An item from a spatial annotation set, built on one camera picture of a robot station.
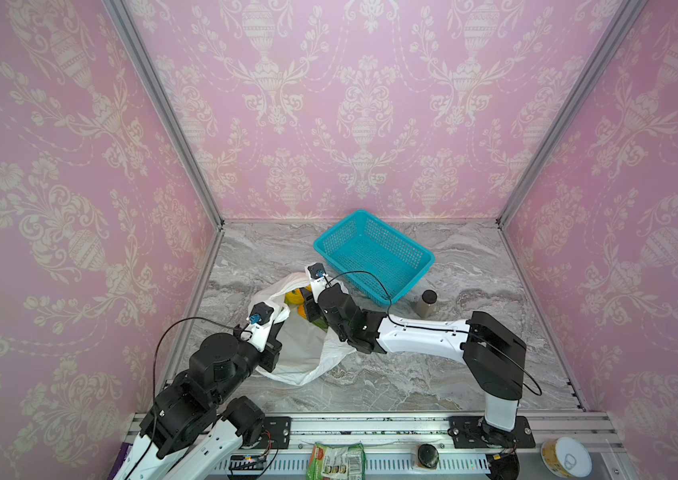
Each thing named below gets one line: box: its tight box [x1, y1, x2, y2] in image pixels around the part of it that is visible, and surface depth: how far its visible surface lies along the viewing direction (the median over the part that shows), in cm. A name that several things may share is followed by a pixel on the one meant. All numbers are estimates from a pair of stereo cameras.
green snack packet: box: [306, 441, 367, 480], surface depth 70 cm
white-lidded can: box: [541, 437, 592, 479], surface depth 68 cm
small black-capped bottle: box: [415, 289, 438, 319], surface depth 91 cm
